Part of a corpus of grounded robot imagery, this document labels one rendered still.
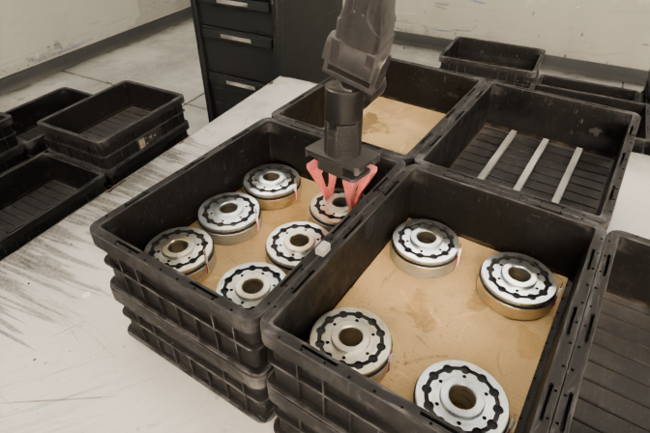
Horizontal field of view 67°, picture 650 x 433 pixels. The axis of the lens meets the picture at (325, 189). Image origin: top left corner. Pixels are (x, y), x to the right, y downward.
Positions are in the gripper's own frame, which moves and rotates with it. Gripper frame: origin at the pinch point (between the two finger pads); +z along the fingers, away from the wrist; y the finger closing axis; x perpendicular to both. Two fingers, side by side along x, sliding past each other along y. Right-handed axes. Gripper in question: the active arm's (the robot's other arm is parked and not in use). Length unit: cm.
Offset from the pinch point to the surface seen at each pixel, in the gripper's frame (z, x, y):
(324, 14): 9, -133, 110
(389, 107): 1.8, -42.3, 17.3
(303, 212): 4.8, 1.3, 7.0
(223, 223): 2.3, 14.6, 12.2
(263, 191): 1.9, 4.2, 13.7
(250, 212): 2.2, 9.7, 11.3
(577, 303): -3.7, 4.4, -37.3
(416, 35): 56, -295, 148
